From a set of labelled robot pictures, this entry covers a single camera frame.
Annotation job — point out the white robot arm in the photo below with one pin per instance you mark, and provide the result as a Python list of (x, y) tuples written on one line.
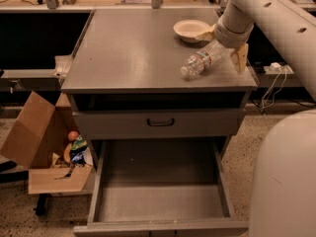
[(283, 199)]

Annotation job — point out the orange ball in box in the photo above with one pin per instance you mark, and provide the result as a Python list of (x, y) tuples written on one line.
[(72, 135)]

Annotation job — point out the blue green snack bag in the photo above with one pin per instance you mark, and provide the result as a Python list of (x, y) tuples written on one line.
[(77, 149)]

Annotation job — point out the white power strip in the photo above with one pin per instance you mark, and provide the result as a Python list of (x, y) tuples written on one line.
[(276, 67)]

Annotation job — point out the grey metal drawer cabinet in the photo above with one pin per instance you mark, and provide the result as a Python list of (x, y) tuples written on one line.
[(130, 60)]

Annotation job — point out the grey open lower drawer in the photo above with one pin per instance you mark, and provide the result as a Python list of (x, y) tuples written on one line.
[(160, 188)]

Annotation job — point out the grey closed upper drawer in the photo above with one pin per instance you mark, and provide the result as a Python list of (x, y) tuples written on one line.
[(158, 124)]

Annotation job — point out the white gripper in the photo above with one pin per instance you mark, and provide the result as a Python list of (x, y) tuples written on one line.
[(229, 38)]

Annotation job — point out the white paper bowl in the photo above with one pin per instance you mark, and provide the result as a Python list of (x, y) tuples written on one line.
[(188, 30)]

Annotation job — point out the brown cardboard box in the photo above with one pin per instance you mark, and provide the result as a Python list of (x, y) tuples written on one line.
[(40, 131)]

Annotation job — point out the clear plastic water bottle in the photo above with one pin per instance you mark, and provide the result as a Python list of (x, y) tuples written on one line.
[(202, 59)]

